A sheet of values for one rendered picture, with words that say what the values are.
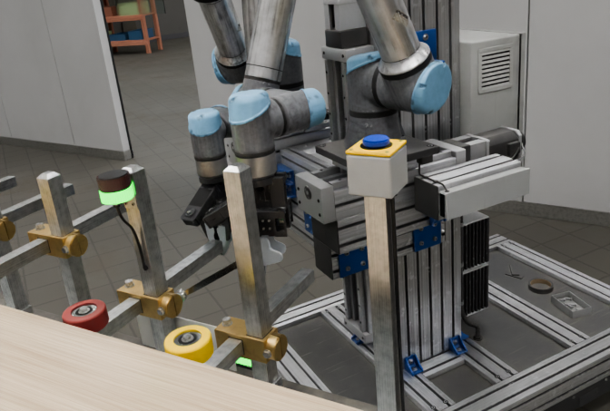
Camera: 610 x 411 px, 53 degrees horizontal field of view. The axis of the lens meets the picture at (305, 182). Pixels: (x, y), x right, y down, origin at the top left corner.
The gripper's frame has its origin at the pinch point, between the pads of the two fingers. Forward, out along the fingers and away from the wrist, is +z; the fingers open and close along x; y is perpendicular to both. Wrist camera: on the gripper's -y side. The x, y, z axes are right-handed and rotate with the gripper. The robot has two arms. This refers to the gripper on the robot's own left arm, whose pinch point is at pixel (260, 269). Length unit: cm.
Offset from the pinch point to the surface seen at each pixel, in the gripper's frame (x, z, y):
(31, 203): 29, -4, -68
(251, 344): -11.3, 9.8, -0.2
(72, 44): 380, -7, -247
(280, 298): 4.7, 9.5, 2.2
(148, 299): -2.8, 5.3, -23.5
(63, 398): -36.4, 1.8, -22.6
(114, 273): 164, 92, -129
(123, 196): -6.8, -19.1, -21.8
